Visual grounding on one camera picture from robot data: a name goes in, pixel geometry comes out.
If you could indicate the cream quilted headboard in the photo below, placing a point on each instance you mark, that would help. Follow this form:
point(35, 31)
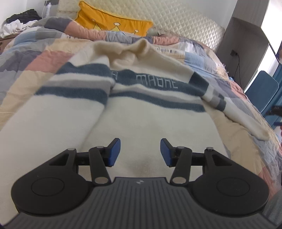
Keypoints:
point(168, 17)

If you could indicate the blue chair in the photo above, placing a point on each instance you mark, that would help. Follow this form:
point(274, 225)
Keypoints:
point(265, 93)

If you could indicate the white spray bottle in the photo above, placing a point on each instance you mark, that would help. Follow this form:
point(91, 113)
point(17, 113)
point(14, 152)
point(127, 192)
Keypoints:
point(48, 9)

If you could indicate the cardboard box nightstand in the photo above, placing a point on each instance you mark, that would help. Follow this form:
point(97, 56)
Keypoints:
point(6, 39)

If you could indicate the white clothes pile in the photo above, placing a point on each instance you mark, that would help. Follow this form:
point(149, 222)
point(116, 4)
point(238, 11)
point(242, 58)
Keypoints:
point(15, 27)

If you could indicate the black clothes pile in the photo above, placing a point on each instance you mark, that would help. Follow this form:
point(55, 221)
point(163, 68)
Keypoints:
point(24, 17)

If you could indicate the yellow crown pillow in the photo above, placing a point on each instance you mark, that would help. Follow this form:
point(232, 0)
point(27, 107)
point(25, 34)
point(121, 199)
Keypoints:
point(93, 18)

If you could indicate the cream striped knit sweater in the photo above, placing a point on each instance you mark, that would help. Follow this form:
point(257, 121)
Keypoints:
point(59, 94)

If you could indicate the grey wall socket panel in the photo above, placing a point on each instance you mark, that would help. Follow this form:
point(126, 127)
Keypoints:
point(52, 2)

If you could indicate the patchwork plaid duvet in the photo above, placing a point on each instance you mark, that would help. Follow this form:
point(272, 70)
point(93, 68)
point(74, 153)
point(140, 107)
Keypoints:
point(231, 88)

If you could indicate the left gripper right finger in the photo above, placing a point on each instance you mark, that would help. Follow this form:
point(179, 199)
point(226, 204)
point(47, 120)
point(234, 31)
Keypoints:
point(179, 158)

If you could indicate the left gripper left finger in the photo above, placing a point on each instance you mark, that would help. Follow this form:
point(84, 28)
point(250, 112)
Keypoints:
point(101, 157)

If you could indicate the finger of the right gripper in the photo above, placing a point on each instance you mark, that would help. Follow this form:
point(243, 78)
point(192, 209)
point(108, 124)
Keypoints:
point(275, 110)

